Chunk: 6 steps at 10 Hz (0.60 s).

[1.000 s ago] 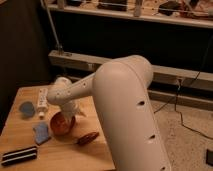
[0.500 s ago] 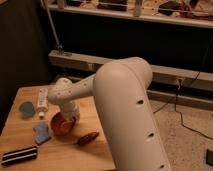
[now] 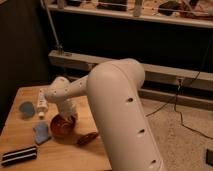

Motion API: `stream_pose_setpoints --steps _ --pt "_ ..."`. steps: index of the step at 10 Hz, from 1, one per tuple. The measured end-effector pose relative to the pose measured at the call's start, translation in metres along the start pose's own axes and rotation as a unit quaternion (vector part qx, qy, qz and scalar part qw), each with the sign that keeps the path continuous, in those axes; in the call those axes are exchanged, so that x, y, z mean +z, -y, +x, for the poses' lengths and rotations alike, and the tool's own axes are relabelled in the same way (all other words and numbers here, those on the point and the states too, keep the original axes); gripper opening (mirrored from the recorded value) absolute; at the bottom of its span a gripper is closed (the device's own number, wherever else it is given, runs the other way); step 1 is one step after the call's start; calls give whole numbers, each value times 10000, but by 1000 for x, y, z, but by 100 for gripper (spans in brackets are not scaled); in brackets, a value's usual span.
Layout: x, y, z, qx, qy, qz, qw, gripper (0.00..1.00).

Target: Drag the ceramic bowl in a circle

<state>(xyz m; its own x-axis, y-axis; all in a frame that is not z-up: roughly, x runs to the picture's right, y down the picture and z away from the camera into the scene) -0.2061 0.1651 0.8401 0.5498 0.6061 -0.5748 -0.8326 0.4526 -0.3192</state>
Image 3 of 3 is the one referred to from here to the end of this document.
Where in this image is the blue round lid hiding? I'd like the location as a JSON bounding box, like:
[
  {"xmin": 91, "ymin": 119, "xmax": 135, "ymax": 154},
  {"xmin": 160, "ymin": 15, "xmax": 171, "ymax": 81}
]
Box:
[{"xmin": 19, "ymin": 101, "xmax": 35, "ymax": 119}]

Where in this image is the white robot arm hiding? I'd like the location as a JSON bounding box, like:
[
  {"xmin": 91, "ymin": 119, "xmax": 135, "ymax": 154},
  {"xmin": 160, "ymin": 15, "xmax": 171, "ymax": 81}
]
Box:
[{"xmin": 45, "ymin": 59, "xmax": 167, "ymax": 171}]

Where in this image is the black power cable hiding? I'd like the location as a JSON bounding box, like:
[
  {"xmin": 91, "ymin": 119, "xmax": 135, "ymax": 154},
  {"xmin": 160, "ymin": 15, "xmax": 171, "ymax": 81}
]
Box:
[{"xmin": 145, "ymin": 33, "xmax": 213, "ymax": 141}]

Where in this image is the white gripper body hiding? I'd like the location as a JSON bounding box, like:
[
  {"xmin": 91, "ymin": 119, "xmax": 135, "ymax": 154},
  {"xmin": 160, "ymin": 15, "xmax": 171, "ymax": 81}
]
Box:
[{"xmin": 56, "ymin": 99, "xmax": 76, "ymax": 121}]

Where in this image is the cluttered wooden shelf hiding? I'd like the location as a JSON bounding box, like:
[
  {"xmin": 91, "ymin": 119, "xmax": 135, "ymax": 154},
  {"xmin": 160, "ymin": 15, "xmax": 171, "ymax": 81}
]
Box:
[{"xmin": 45, "ymin": 0, "xmax": 213, "ymax": 29}]

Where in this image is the orange ceramic bowl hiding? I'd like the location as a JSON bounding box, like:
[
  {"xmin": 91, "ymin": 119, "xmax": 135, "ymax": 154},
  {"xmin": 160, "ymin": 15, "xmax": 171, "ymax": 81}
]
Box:
[{"xmin": 50, "ymin": 114, "xmax": 76, "ymax": 138}]

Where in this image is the metal rod stand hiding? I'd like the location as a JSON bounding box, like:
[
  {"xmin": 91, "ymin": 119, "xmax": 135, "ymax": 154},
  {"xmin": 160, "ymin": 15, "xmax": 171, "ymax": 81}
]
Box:
[{"xmin": 42, "ymin": 0, "xmax": 63, "ymax": 55}]

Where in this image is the blue sponge cloth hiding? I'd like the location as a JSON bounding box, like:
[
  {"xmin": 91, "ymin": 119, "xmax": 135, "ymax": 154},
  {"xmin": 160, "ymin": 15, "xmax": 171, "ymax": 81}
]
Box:
[{"xmin": 33, "ymin": 122, "xmax": 51, "ymax": 145}]

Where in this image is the black white striped block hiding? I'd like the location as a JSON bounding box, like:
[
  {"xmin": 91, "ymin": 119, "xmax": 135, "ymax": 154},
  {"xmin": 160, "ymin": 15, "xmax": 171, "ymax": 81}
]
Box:
[{"xmin": 1, "ymin": 146, "xmax": 37, "ymax": 166}]

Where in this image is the white tube with label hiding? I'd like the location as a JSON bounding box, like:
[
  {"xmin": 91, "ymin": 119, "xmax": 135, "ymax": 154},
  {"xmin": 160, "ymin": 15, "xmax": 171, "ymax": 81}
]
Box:
[{"xmin": 37, "ymin": 88, "xmax": 48, "ymax": 118}]

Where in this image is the black box on floor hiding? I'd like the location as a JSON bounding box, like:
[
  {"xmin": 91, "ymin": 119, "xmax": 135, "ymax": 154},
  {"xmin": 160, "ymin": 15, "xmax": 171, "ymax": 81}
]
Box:
[{"xmin": 206, "ymin": 149, "xmax": 213, "ymax": 166}]

